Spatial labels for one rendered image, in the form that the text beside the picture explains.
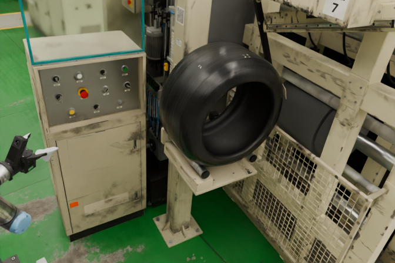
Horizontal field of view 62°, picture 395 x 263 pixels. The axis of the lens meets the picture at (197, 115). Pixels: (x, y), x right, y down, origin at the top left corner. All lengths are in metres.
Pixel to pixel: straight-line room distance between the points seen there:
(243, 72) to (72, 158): 1.11
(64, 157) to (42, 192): 0.93
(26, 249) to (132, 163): 0.88
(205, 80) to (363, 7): 0.59
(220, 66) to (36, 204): 1.91
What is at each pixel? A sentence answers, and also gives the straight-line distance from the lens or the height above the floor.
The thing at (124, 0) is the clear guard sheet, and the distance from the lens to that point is 1.70.
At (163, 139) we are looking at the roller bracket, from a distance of 1.75.
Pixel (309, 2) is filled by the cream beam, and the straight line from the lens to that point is 1.33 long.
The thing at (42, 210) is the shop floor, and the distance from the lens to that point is 2.72.
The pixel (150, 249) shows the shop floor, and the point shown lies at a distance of 2.38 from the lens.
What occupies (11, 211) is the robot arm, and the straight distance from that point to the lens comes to 1.32.
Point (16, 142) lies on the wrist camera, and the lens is 1.41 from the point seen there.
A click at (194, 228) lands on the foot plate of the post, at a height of 0.01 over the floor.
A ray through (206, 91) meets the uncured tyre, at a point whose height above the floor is 1.34.
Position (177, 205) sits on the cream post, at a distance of 2.21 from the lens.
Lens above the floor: 1.93
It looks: 32 degrees down
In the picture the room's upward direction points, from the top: 5 degrees clockwise
